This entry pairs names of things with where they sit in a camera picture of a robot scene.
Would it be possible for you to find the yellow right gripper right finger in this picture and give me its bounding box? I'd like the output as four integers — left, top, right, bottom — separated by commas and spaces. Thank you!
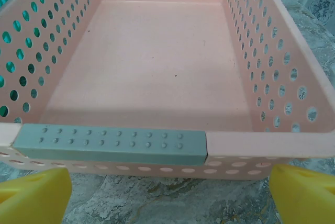
269, 163, 335, 224

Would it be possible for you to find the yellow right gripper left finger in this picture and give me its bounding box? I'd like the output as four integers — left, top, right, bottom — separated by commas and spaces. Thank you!
0, 167, 73, 224

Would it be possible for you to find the pink perforated plastic basket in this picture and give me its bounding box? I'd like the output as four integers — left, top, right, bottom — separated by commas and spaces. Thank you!
0, 0, 335, 182

